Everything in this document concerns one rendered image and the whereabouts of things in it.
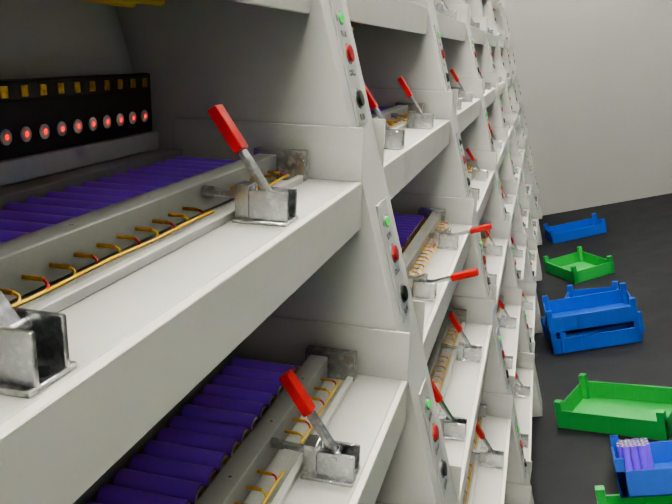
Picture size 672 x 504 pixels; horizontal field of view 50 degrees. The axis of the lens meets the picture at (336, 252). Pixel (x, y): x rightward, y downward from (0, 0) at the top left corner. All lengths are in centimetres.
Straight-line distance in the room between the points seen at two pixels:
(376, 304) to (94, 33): 36
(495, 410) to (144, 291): 120
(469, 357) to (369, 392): 58
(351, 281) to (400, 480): 22
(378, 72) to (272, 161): 74
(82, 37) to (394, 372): 42
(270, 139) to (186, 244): 26
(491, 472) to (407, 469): 57
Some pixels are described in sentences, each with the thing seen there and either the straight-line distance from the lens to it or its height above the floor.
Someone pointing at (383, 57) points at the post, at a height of 109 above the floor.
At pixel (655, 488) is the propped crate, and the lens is 173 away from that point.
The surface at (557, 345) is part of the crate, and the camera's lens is 271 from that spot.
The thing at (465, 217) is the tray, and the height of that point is 77.
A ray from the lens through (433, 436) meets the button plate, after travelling 79.
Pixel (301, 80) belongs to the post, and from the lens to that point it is 68.
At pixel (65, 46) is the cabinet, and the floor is 113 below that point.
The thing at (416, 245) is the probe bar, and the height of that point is 79.
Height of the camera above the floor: 103
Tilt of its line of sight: 11 degrees down
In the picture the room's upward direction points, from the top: 14 degrees counter-clockwise
